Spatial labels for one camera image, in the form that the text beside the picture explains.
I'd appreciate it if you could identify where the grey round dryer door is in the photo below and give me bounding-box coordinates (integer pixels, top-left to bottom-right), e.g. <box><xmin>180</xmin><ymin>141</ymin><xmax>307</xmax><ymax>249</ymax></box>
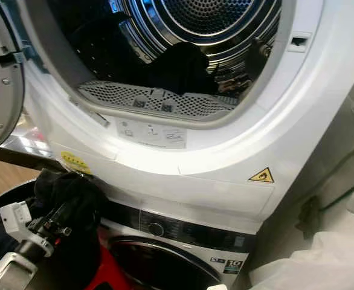
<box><xmin>0</xmin><ymin>0</ymin><xmax>28</xmax><ymax>156</ymax></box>

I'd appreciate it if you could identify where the black garment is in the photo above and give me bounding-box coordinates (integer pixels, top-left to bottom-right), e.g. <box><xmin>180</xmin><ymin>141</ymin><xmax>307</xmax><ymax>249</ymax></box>
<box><xmin>32</xmin><ymin>168</ymin><xmax>109</xmax><ymax>290</ymax></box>

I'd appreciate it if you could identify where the yellow triangle warning sticker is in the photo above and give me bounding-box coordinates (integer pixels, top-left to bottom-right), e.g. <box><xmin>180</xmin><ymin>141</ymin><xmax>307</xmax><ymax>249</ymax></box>
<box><xmin>247</xmin><ymin>167</ymin><xmax>275</xmax><ymax>184</ymax></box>

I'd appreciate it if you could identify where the dark round washer door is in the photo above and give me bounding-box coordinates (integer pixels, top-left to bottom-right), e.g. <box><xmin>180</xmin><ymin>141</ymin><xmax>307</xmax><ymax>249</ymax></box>
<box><xmin>106</xmin><ymin>235</ymin><xmax>224</xmax><ymax>290</ymax></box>

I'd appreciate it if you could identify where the grey round laundry basket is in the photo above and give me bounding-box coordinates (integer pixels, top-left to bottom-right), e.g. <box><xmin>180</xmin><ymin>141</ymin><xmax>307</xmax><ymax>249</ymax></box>
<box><xmin>0</xmin><ymin>178</ymin><xmax>43</xmax><ymax>271</ymax></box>

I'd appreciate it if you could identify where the black washer control knob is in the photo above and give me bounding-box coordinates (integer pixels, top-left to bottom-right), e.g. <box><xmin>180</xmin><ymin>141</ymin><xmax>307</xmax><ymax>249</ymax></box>
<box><xmin>147</xmin><ymin>222</ymin><xmax>165</xmax><ymax>238</ymax></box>

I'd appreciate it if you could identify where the steel dryer drum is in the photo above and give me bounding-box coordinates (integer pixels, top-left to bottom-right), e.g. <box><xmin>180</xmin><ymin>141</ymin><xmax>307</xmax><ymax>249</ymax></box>
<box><xmin>51</xmin><ymin>0</ymin><xmax>283</xmax><ymax>106</ymax></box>

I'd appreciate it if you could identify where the yellow round sticker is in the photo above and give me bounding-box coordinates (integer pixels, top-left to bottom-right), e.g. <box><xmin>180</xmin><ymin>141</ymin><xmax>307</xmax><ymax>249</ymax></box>
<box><xmin>60</xmin><ymin>150</ymin><xmax>91</xmax><ymax>176</ymax></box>

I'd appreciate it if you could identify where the black wall valve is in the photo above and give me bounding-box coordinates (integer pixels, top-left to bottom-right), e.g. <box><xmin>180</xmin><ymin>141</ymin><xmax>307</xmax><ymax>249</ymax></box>
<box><xmin>296</xmin><ymin>194</ymin><xmax>324</xmax><ymax>240</ymax></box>

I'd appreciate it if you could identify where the black clothes pile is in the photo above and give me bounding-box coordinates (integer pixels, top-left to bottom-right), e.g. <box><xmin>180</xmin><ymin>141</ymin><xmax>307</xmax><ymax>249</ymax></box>
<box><xmin>68</xmin><ymin>14</ymin><xmax>217</xmax><ymax>96</ymax></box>

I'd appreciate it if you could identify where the green cable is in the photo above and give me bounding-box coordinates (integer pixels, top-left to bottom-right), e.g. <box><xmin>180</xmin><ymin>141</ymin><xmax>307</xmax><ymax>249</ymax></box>
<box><xmin>318</xmin><ymin>162</ymin><xmax>354</xmax><ymax>213</ymax></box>

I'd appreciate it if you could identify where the white front-load washer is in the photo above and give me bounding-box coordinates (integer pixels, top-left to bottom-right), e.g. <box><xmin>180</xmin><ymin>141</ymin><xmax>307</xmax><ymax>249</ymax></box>
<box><xmin>97</xmin><ymin>201</ymin><xmax>260</xmax><ymax>290</ymax></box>

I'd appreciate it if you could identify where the washer warranty sticker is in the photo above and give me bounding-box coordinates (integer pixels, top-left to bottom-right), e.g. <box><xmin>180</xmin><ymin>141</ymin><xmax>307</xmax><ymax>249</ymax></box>
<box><xmin>210</xmin><ymin>257</ymin><xmax>245</xmax><ymax>276</ymax></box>

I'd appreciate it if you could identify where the grey perforated lint filter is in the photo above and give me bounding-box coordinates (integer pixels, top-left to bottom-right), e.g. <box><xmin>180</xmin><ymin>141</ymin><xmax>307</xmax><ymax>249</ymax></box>
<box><xmin>77</xmin><ymin>80</ymin><xmax>239</xmax><ymax>120</ymax></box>

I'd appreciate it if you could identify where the white instruction sticker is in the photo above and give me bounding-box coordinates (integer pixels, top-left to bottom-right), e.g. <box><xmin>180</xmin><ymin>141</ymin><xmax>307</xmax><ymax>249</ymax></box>
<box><xmin>115</xmin><ymin>117</ymin><xmax>188</xmax><ymax>150</ymax></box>

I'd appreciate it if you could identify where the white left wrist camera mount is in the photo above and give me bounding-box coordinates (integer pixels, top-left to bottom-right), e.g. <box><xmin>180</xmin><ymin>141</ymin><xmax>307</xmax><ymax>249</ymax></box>
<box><xmin>0</xmin><ymin>202</ymin><xmax>54</xmax><ymax>251</ymax></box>

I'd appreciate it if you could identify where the white plastic bag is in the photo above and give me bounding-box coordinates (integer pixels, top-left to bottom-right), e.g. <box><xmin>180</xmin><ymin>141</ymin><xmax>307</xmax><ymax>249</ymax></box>
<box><xmin>246</xmin><ymin>228</ymin><xmax>354</xmax><ymax>290</ymax></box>

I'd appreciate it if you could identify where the white front-load dryer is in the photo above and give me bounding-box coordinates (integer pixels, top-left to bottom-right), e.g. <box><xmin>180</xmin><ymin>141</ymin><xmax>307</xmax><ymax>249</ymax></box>
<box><xmin>16</xmin><ymin>0</ymin><xmax>354</xmax><ymax>237</ymax></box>

